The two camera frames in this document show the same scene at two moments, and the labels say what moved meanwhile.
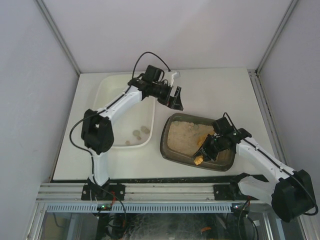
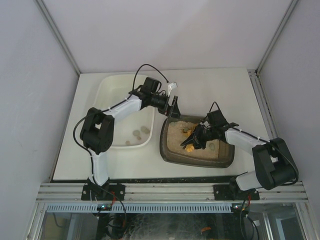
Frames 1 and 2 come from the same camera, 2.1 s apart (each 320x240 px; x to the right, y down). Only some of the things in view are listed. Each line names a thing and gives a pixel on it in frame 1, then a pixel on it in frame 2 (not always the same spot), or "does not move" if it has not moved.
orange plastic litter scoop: [199, 159] -> [190, 148]
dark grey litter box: [179, 139] does not move
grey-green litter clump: [136, 133] does not move
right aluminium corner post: [290, 10] does not move
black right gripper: [208, 149] -> [200, 136]
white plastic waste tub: [135, 127] does not move
